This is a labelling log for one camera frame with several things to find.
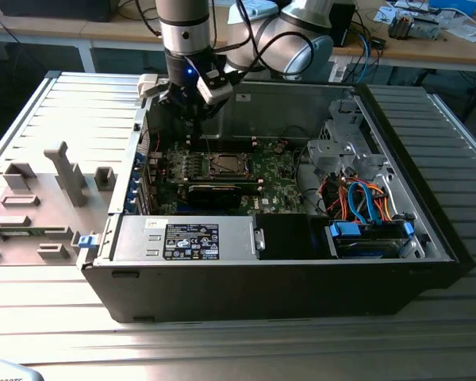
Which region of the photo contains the silver metal drive cage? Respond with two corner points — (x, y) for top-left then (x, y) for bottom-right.
(305, 98), (390, 183)

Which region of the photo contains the blue box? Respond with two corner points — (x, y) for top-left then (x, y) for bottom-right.
(428, 0), (476, 17)

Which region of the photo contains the hard disk in blue carrier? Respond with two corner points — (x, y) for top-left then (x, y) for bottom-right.
(324, 220), (416, 260)

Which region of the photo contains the large black box device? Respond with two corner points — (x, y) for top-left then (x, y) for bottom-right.
(0, 0), (116, 23)

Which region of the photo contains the grey parts rack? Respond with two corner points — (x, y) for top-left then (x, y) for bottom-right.
(0, 140), (116, 267)

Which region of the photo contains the pale teach pendant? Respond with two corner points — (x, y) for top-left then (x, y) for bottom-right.
(0, 356), (44, 381)

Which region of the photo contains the metal socket cover frame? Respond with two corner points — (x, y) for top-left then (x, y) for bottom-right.
(209, 152), (255, 179)

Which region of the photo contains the silver metal bracket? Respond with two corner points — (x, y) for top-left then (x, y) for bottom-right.
(412, 15), (441, 40)

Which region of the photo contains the small black box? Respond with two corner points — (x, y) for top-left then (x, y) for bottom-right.
(328, 3), (356, 48)

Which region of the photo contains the black graphics card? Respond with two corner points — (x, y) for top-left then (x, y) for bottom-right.
(186, 183), (242, 210)

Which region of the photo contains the CPU socket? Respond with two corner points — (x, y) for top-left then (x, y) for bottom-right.
(207, 150), (257, 180)

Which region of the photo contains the green motherboard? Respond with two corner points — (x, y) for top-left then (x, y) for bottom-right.
(146, 137), (314, 217)

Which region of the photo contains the orange power wire bundle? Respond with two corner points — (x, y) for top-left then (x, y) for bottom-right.
(323, 180), (396, 223)

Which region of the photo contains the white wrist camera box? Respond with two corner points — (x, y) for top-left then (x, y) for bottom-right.
(195, 67), (235, 106)

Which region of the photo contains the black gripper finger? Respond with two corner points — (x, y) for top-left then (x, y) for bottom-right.
(158, 85), (202, 137)
(200, 102), (225, 137)

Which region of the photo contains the silver topped CPU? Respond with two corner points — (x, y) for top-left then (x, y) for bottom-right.
(217, 154), (246, 175)

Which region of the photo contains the silver power supply unit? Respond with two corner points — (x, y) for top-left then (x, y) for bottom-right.
(109, 215), (263, 263)

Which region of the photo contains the wooden desk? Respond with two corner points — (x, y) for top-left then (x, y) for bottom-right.
(324, 0), (476, 120)
(0, 0), (239, 75)

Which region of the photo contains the pale grey case latch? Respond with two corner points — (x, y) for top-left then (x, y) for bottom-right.
(137, 73), (170, 98)

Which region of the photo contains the black open PC case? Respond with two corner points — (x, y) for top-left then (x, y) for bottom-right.
(75, 72), (476, 325)

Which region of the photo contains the green RAM stick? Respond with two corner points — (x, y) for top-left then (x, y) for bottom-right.
(0, 229), (35, 240)

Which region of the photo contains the finned CPU cooler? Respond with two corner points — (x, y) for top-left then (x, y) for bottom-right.
(388, 11), (413, 40)

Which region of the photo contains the blue data wire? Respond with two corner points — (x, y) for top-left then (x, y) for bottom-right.
(347, 180), (378, 226)

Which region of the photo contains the black plastic shroud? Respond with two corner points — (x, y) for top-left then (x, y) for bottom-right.
(257, 213), (330, 261)

